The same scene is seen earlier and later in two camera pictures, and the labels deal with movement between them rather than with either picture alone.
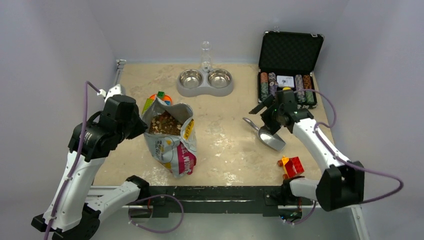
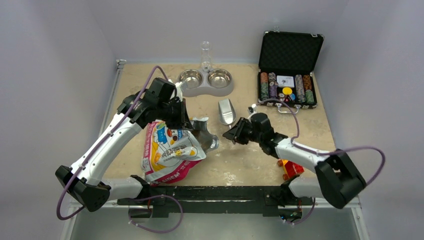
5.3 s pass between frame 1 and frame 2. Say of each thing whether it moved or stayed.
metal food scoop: moved
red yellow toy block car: stayed
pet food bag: moved
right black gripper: moved
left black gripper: moved
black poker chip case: stayed
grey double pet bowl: stayed
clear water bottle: stayed
